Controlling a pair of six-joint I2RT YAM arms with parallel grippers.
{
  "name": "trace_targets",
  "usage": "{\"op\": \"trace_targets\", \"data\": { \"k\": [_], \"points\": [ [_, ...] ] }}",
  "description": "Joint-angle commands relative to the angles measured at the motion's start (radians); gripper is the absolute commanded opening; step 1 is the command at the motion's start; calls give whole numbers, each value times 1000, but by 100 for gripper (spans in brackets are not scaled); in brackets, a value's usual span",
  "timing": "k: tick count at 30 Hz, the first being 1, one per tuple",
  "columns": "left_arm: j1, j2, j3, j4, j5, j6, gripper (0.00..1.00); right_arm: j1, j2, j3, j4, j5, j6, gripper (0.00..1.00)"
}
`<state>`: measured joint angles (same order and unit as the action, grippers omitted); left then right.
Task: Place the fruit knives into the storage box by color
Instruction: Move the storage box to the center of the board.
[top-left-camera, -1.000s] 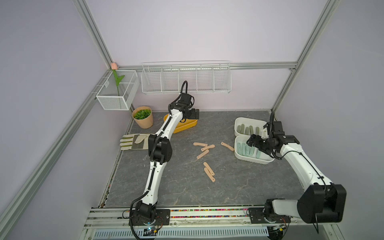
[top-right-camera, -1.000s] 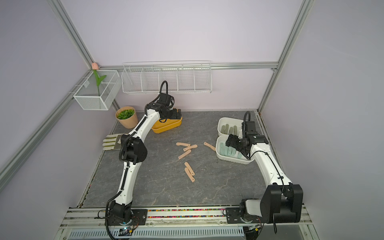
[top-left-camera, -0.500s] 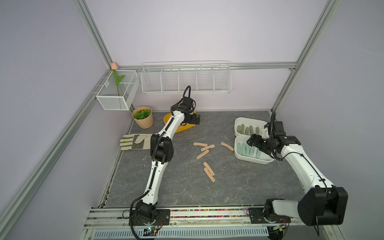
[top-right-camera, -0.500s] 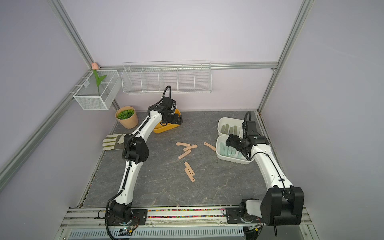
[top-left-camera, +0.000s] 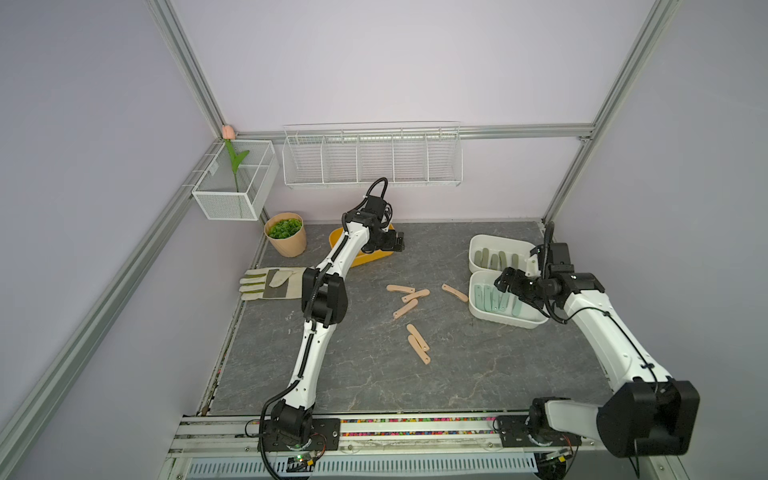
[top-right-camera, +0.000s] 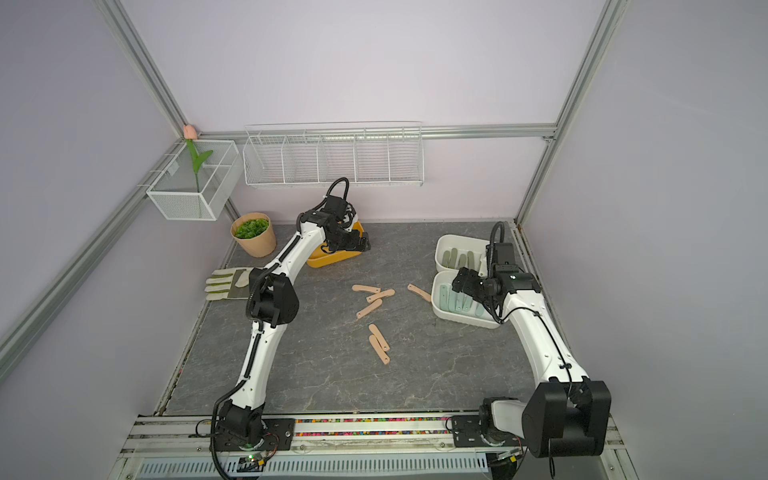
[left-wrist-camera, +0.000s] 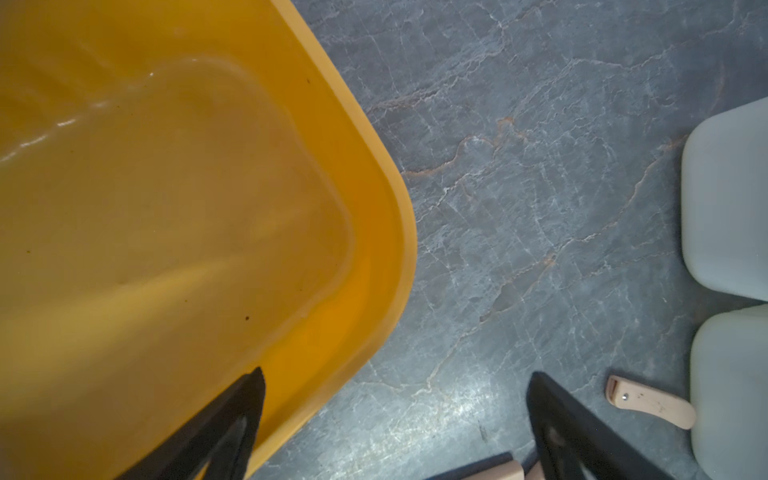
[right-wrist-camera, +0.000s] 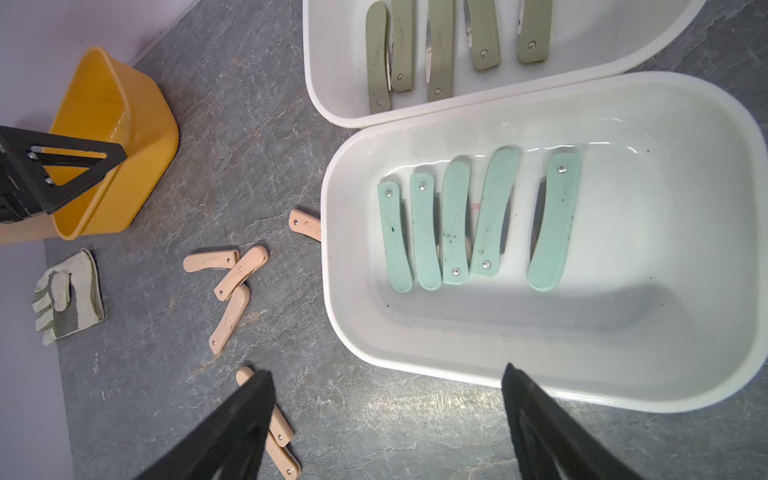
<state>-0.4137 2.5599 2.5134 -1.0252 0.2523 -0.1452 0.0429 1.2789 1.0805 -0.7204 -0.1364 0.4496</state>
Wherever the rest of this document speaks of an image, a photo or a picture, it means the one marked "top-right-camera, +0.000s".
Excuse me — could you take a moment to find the small white mesh basket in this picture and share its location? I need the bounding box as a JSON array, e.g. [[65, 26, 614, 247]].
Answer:
[[147, 140, 244, 221]]

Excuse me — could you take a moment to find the peach knife top right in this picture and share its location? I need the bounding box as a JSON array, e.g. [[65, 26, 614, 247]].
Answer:
[[407, 284, 432, 302]]

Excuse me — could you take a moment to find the white wire wall shelf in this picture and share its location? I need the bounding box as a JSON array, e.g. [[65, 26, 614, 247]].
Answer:
[[242, 121, 425, 187]]

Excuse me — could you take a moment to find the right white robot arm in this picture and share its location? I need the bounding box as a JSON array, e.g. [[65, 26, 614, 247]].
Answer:
[[451, 222, 612, 458]]

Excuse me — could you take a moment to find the white basin with knives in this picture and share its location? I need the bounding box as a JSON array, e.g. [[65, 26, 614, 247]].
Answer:
[[434, 234, 489, 277]]

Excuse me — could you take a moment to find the peach knife bottom of pile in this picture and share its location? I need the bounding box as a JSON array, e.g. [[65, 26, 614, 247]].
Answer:
[[369, 335, 390, 365]]

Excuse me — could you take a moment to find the yellow plastic basin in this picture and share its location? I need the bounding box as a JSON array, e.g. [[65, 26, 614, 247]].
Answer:
[[306, 243, 361, 268]]

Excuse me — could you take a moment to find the beige green work glove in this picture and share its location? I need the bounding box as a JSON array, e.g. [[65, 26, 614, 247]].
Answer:
[[204, 267, 253, 301]]

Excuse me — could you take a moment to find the peach knife top centre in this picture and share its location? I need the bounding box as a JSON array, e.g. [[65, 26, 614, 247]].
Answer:
[[366, 289, 395, 303]]

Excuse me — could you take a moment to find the peach plastic plant pot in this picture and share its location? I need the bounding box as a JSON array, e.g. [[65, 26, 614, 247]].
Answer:
[[231, 212, 277, 258]]

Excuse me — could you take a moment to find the peach knife upright middle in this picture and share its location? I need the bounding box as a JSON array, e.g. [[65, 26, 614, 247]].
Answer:
[[356, 299, 383, 320]]

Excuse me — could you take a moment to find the green artificial plant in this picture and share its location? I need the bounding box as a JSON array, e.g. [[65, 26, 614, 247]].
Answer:
[[234, 218, 270, 240]]

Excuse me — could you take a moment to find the peach knife top left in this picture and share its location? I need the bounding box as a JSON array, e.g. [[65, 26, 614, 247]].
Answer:
[[352, 284, 381, 294]]

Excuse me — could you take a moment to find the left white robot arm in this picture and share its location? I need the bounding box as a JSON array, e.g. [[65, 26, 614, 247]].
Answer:
[[211, 177, 370, 450]]

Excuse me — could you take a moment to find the artificial pink tulip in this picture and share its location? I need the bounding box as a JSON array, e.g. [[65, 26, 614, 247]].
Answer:
[[183, 125, 213, 193]]

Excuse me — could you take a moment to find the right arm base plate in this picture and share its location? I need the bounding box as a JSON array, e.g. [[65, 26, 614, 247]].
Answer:
[[444, 414, 522, 448]]

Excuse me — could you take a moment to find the peach knife lower middle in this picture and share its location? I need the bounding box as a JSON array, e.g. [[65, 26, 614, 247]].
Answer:
[[369, 324, 390, 352]]

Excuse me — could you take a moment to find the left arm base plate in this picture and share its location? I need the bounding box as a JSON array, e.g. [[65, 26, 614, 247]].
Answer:
[[213, 417, 296, 453]]

